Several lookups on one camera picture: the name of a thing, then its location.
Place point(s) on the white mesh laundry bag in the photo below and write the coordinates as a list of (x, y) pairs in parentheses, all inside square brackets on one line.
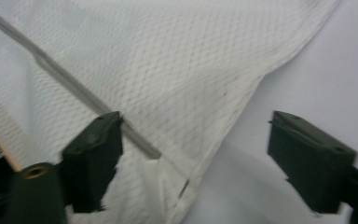
[(174, 62)]

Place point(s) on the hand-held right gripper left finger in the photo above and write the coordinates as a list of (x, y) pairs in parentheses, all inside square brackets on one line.
[(90, 168)]

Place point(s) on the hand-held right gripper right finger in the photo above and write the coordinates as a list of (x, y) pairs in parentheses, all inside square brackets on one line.
[(310, 161)]

